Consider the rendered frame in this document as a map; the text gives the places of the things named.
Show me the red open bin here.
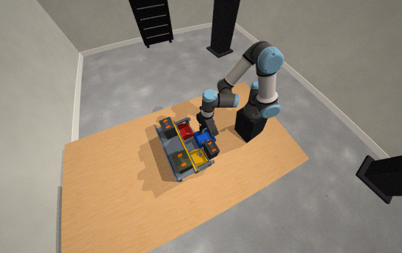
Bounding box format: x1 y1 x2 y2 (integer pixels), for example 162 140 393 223
177 124 194 140

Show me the blue bin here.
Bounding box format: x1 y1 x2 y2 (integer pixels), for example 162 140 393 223
194 128 216 148

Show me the yellow open bin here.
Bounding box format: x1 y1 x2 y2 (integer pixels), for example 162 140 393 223
190 148 208 167

